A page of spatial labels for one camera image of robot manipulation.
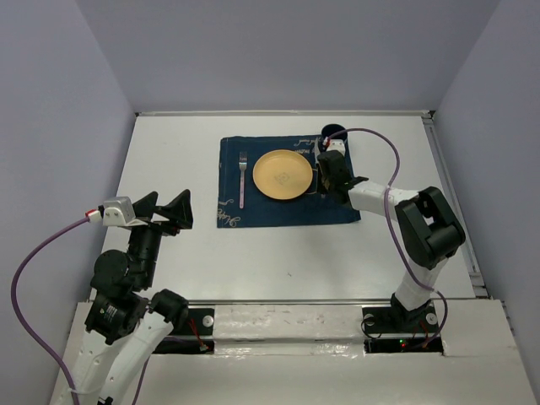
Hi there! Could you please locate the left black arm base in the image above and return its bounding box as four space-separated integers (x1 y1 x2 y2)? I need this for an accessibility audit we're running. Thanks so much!
154 307 215 355

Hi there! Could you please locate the yellow round plate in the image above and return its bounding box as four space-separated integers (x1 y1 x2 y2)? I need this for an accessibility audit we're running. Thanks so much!
252 149 314 201

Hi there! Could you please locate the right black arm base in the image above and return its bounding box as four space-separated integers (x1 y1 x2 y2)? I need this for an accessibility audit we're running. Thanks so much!
360 306 444 354

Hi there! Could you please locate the dark blue patterned mug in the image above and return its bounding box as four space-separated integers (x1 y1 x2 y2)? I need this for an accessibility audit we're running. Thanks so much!
321 123 348 143

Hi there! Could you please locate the pink-handled metal fork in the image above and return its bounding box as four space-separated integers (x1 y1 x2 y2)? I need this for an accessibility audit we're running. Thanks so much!
239 151 247 209

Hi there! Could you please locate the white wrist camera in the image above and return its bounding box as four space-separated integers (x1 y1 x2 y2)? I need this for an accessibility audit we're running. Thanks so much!
85 197 144 228
321 138 346 156

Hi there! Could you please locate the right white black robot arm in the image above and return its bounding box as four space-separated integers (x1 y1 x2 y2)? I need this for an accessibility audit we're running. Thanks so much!
316 150 466 331

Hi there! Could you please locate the dark blue fish-print cloth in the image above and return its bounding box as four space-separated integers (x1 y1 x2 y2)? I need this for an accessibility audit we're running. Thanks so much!
217 135 361 229

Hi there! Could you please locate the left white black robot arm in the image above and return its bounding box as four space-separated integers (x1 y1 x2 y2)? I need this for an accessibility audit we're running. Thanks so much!
56 190 193 404

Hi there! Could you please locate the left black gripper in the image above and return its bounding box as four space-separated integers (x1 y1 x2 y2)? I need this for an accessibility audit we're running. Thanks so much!
129 186 194 285

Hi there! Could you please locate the pink-handled metal knife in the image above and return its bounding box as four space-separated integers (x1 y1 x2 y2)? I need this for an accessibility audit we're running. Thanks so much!
313 137 326 195

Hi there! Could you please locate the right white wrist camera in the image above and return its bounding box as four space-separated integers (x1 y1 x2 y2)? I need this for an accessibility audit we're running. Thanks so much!
321 138 346 156

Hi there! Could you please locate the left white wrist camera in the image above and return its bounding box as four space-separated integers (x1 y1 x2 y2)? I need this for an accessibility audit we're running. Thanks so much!
85 197 144 228

